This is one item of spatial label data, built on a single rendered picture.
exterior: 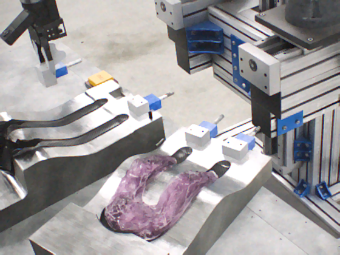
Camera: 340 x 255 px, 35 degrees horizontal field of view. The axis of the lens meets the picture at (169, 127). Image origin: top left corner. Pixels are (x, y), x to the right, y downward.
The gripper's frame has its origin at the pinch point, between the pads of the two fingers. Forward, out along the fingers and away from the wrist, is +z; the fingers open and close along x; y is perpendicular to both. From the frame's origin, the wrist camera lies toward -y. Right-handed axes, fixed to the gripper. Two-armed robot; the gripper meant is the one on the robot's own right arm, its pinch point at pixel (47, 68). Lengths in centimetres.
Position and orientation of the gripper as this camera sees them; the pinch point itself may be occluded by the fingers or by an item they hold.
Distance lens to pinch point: 156.9
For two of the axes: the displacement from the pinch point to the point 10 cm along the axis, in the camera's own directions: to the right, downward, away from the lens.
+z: 1.2, 8.0, 5.9
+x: -5.7, -4.2, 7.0
